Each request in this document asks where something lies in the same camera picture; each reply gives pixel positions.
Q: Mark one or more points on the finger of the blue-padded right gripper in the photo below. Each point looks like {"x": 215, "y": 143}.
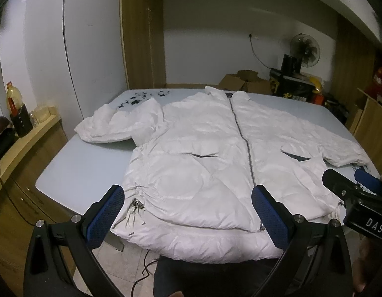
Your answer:
{"x": 338, "y": 184}
{"x": 367, "y": 180}

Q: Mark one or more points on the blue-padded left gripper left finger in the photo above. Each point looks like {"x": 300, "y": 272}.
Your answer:
{"x": 91, "y": 228}

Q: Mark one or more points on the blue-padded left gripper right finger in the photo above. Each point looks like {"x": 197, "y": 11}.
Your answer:
{"x": 282, "y": 227}

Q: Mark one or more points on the white puffer jacket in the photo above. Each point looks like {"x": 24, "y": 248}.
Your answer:
{"x": 189, "y": 181}

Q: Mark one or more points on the wooden shelf unit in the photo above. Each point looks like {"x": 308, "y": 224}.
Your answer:
{"x": 368, "y": 132}

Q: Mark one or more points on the wooden side cabinet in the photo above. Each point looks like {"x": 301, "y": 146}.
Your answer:
{"x": 21, "y": 203}

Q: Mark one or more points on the black box with yellow print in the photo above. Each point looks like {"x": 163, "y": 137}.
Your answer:
{"x": 286, "y": 84}

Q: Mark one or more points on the dark red round helmet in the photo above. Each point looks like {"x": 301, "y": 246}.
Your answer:
{"x": 7, "y": 136}

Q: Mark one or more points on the brown cardboard boxes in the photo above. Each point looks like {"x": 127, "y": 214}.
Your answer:
{"x": 247, "y": 81}

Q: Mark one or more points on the yellow oil bottle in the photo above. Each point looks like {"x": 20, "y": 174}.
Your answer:
{"x": 13, "y": 99}

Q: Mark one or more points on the wooden wardrobe door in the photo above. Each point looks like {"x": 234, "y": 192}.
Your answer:
{"x": 143, "y": 50}

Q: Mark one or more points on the white wall fan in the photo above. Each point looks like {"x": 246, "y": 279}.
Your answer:
{"x": 305, "y": 49}

